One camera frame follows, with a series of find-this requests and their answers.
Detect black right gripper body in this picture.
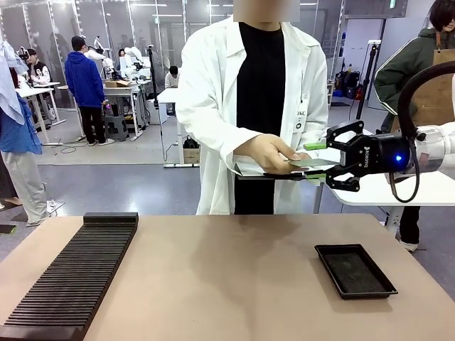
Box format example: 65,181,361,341
355,131,415,177

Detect person in green jacket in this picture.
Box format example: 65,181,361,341
373,0,455,254

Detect open cardboard box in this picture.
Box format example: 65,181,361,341
102,79,134,90

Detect person's right forearm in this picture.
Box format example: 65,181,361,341
176,117,266,158

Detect person in blue hoodie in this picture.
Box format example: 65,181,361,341
64,35,117,147

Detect white rounded table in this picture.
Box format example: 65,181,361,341
330,169,455,236

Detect thin black cable loop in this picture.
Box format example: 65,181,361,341
389,136,422,204

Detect seated person in varsity jacket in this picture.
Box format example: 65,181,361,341
24,48,53,87

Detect white desk with thin legs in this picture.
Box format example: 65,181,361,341
15,81,67,146

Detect person in light blue shirt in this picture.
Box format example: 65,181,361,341
0,38,58,228

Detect seated person in white top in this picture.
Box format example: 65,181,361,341
164,65,182,117

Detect white desk with box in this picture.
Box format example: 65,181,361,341
102,80,154,142

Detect thick black cable hose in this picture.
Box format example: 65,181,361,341
397,60,455,143

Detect black rectangular plastic tray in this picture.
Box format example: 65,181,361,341
314,243,399,300

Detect person in white lab coat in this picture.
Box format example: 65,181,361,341
176,0,330,216

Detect black slotted PCB rack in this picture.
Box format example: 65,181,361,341
0,212,139,341

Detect white standing desk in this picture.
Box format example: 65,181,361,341
156,87,200,168

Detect black light stand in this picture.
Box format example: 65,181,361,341
354,40,382,124

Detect person's right hand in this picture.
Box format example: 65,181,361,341
248,134,311,174

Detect white name badge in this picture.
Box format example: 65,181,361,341
295,99,308,134

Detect black step stool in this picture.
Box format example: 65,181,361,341
103,114,130,144

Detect green perforated PCB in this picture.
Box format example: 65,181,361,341
287,158,343,169

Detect thin black flat plate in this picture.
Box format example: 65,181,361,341
235,163,307,180

